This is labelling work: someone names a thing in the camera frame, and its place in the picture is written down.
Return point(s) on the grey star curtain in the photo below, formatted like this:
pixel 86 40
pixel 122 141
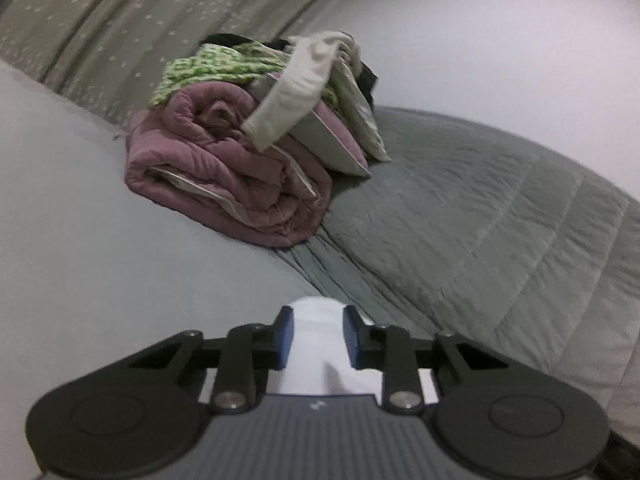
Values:
pixel 125 20

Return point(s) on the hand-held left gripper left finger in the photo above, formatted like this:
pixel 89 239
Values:
pixel 285 340

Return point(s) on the white patterned pillow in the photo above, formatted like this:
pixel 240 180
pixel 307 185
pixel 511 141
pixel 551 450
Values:
pixel 362 120

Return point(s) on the cream garment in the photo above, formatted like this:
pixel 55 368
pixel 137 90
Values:
pixel 295 95

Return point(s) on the grey quilted blanket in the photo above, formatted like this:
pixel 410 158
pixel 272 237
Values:
pixel 475 220

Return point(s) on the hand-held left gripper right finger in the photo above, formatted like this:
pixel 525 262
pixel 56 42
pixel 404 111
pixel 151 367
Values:
pixel 352 340

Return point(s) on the white printed sweatshirt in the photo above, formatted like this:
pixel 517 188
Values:
pixel 320 340

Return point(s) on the pink rolled quilt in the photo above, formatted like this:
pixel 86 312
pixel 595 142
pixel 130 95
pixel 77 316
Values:
pixel 210 180

